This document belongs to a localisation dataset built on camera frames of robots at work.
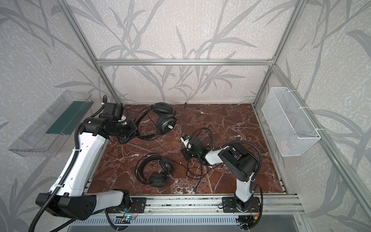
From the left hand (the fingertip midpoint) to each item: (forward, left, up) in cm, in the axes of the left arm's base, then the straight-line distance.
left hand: (143, 127), depth 72 cm
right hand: (+3, -18, -26) cm, 31 cm away
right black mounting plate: (-31, -44, -26) cm, 60 cm away
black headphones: (0, -12, +8) cm, 14 cm away
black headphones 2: (-20, -6, -19) cm, 29 cm away
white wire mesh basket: (-7, -68, +8) cm, 69 cm away
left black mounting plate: (-31, +2, -25) cm, 40 cm away
